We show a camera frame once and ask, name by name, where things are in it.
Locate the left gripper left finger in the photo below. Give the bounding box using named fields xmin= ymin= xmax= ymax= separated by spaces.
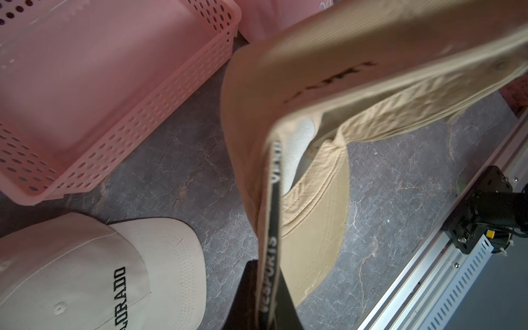
xmin=222 ymin=260 xmax=258 ymax=330

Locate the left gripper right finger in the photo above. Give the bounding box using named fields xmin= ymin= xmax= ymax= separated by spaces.
xmin=272 ymin=268 xmax=303 ymax=330

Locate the pink perforated plastic basket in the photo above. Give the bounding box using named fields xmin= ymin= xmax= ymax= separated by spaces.
xmin=1 ymin=1 xmax=241 ymax=206

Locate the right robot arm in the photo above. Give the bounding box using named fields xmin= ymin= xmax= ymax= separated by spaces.
xmin=470 ymin=192 xmax=527 ymax=234

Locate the pink baseball cap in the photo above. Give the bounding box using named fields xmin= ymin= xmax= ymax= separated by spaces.
xmin=235 ymin=0 xmax=335 ymax=43

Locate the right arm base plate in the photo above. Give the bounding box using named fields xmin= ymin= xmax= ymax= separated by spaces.
xmin=441 ymin=166 xmax=521 ymax=254

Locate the aluminium front rail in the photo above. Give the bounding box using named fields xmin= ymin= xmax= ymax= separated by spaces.
xmin=357 ymin=114 xmax=527 ymax=329

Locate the cream baseball cap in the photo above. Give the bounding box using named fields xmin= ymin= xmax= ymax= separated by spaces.
xmin=1 ymin=213 xmax=206 ymax=329

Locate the beige cap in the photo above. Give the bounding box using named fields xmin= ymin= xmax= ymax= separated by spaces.
xmin=221 ymin=1 xmax=527 ymax=329

